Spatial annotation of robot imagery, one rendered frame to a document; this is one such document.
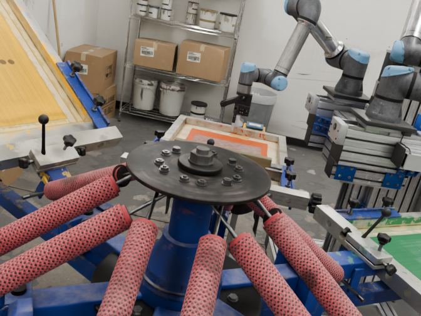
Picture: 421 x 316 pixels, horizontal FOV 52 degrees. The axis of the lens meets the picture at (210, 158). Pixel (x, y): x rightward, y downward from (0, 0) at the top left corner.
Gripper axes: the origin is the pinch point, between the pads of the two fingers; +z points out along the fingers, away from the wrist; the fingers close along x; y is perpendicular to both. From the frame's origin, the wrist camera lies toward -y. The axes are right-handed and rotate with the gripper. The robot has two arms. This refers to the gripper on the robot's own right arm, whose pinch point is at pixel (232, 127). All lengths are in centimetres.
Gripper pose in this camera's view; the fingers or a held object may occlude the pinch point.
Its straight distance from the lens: 233.9
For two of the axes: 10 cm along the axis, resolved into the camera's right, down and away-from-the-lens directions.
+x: 1.4, -3.4, 9.3
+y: 9.8, 2.1, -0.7
